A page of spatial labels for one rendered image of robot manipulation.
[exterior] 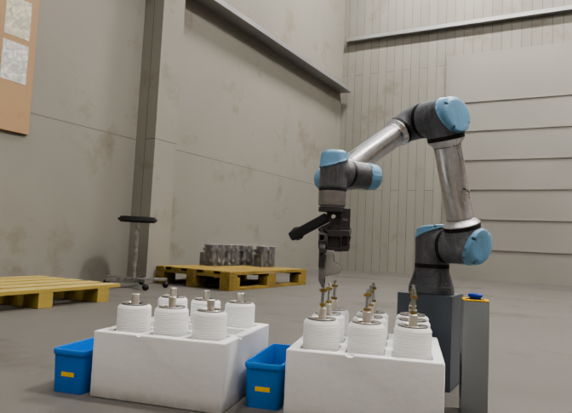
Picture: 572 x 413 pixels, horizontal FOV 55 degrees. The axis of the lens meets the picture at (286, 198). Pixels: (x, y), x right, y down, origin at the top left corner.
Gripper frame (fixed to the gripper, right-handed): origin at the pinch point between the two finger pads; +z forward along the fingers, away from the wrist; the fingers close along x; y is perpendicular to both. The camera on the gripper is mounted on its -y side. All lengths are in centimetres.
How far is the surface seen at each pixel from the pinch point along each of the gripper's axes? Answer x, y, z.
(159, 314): -0.3, -43.9, 11.6
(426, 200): 740, 119, -84
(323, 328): -4.7, 1.4, 11.5
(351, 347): -3.9, 8.7, 15.8
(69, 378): 0, -69, 31
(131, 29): 335, -210, -203
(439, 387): -10.5, 30.0, 22.4
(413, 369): -9.9, 23.8, 19.1
